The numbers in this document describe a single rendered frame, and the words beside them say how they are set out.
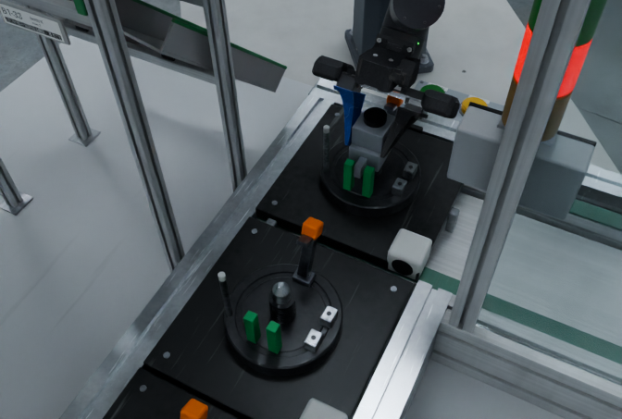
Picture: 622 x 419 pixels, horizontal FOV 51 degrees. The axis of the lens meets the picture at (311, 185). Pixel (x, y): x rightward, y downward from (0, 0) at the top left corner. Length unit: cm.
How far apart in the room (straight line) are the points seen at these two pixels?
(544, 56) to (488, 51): 84
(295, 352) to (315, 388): 4
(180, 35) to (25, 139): 51
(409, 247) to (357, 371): 17
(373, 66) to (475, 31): 67
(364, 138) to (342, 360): 28
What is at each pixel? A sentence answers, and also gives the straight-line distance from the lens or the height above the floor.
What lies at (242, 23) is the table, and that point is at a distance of 142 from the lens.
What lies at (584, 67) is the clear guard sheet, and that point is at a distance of 53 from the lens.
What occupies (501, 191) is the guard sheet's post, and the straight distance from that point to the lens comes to 63.
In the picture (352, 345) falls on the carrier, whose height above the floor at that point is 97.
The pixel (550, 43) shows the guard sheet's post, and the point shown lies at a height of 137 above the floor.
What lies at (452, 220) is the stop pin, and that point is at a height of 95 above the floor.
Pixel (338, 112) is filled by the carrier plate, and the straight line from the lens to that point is 103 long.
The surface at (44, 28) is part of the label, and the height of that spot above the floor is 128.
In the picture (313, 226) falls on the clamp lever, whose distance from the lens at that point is 74.
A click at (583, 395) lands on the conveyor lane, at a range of 85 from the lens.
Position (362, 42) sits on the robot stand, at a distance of 124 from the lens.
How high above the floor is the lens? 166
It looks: 49 degrees down
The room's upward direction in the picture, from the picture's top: 1 degrees counter-clockwise
